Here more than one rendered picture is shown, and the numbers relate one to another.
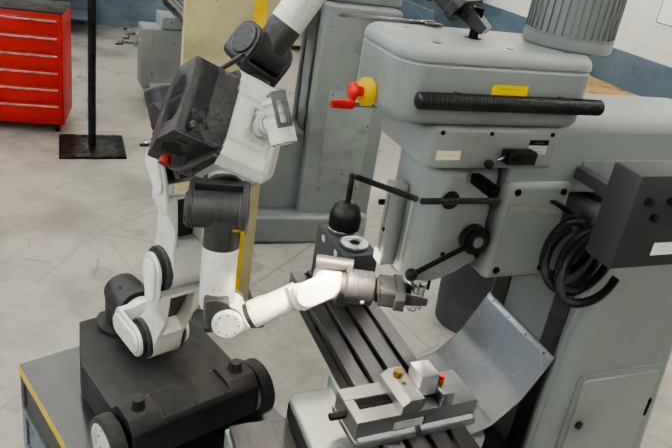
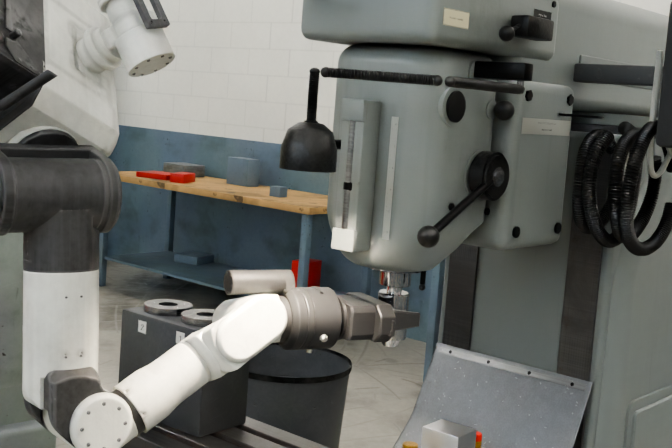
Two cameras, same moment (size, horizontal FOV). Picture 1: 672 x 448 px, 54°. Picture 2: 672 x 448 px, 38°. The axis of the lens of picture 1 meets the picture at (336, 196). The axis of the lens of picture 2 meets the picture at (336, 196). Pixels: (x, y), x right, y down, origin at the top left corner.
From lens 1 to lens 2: 0.77 m
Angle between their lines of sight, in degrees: 31
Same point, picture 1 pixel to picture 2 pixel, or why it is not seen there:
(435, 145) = not seen: outside the picture
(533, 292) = (522, 303)
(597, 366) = (641, 386)
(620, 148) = (609, 41)
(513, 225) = (527, 152)
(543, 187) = (550, 90)
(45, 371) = not seen: outside the picture
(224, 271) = (84, 312)
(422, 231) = (421, 167)
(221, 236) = (75, 237)
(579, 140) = (574, 21)
